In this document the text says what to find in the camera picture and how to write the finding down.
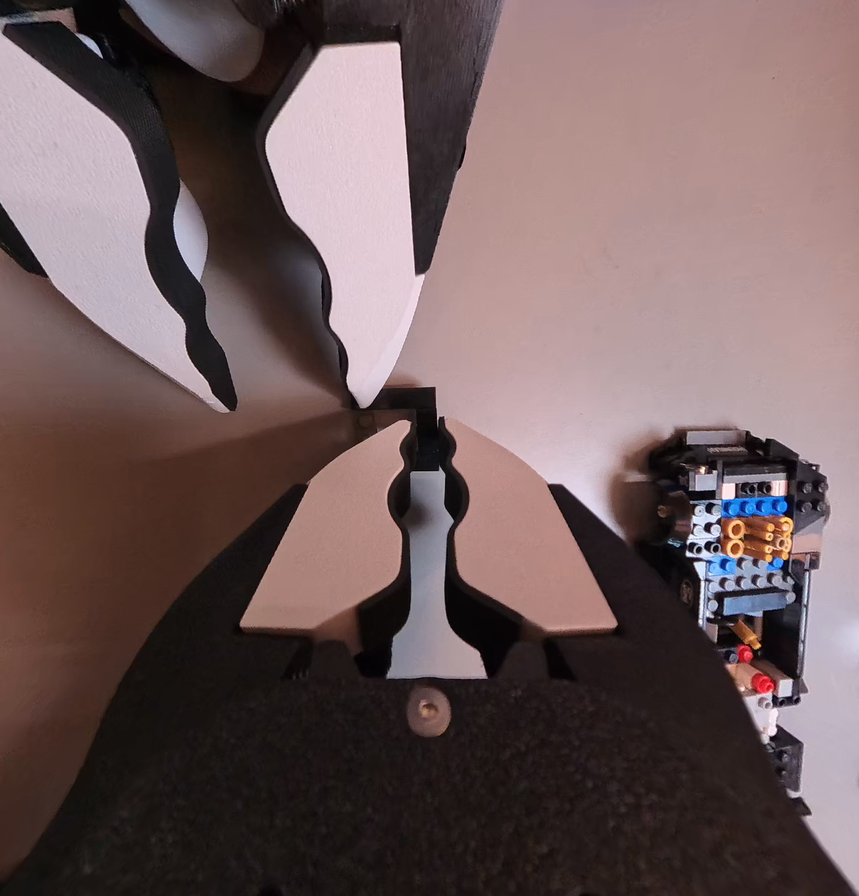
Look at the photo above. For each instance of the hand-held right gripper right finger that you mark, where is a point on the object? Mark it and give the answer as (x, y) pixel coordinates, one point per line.
(528, 553)

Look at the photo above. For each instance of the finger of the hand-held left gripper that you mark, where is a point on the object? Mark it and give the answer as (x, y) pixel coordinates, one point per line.
(66, 182)
(360, 182)

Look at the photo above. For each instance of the black lego frame assembly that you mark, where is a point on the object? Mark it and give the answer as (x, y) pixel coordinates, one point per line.
(427, 434)

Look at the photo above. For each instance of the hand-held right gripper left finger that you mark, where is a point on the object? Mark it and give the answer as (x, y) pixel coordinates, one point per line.
(332, 553)

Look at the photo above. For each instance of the lego car model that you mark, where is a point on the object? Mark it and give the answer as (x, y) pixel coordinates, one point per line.
(738, 574)

